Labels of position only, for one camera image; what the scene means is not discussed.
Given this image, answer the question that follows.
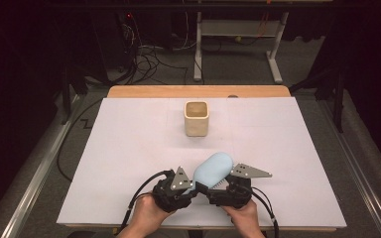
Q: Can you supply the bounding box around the person's right hand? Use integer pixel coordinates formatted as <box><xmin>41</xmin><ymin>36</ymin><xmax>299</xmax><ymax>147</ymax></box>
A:
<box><xmin>220</xmin><ymin>198</ymin><xmax>261</xmax><ymax>233</ymax></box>

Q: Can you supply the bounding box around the person's left hand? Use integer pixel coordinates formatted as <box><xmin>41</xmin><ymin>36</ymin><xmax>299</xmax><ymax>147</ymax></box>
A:
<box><xmin>125</xmin><ymin>192</ymin><xmax>177</xmax><ymax>235</ymax></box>

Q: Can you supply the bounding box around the beige square cup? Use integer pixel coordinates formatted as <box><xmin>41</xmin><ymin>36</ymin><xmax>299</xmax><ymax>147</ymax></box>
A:
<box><xmin>183</xmin><ymin>100</ymin><xmax>210</xmax><ymax>138</ymax></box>

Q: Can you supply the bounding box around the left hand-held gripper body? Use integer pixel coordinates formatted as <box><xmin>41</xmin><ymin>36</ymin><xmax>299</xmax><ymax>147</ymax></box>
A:
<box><xmin>151</xmin><ymin>166</ymin><xmax>199</xmax><ymax>214</ymax></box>

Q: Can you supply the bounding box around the aluminium floor rail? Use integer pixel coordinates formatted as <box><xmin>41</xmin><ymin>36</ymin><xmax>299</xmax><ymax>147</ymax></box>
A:
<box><xmin>0</xmin><ymin>93</ymin><xmax>80</xmax><ymax>238</ymax></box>
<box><xmin>318</xmin><ymin>98</ymin><xmax>381</xmax><ymax>238</ymax></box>

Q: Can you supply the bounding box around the long black floor cable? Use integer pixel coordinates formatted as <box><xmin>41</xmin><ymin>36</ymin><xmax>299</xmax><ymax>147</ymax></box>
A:
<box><xmin>56</xmin><ymin>98</ymin><xmax>104</xmax><ymax>182</ymax></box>

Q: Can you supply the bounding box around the black metal stand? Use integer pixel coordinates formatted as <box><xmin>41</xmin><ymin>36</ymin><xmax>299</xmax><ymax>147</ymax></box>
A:
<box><xmin>289</xmin><ymin>65</ymin><xmax>349</xmax><ymax>134</ymax></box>
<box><xmin>60</xmin><ymin>65</ymin><xmax>89</xmax><ymax>126</ymax></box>

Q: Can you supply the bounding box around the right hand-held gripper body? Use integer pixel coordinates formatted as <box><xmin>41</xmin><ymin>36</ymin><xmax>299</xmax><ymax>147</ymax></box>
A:
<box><xmin>205</xmin><ymin>163</ymin><xmax>273</xmax><ymax>209</ymax></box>

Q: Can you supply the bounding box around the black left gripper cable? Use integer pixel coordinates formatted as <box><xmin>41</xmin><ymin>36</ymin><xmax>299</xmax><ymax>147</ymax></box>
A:
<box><xmin>116</xmin><ymin>170</ymin><xmax>175</xmax><ymax>236</ymax></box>

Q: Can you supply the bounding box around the light blue hairbrush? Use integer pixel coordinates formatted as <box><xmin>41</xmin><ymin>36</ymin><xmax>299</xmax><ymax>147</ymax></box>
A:
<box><xmin>182</xmin><ymin>151</ymin><xmax>235</xmax><ymax>196</ymax></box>

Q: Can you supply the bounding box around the white metal stand frame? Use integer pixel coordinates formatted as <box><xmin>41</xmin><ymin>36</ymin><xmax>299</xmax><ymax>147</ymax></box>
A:
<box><xmin>192</xmin><ymin>11</ymin><xmax>291</xmax><ymax>84</ymax></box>

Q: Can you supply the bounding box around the white table cover sheet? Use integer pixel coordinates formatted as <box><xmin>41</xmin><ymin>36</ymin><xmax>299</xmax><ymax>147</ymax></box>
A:
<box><xmin>56</xmin><ymin>96</ymin><xmax>348</xmax><ymax>229</ymax></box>

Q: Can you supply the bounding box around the dark computer case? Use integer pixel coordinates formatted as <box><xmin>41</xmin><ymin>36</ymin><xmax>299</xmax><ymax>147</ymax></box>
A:
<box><xmin>90</xmin><ymin>11</ymin><xmax>138</xmax><ymax>83</ymax></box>

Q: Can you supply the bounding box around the orange cable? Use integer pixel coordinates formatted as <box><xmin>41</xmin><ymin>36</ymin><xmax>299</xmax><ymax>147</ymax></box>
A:
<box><xmin>258</xmin><ymin>11</ymin><xmax>271</xmax><ymax>38</ymax></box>

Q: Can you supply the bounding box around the tangle of black floor cables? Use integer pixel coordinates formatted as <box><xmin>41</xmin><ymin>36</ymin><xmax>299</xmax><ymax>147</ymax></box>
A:
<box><xmin>122</xmin><ymin>13</ymin><xmax>199</xmax><ymax>85</ymax></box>

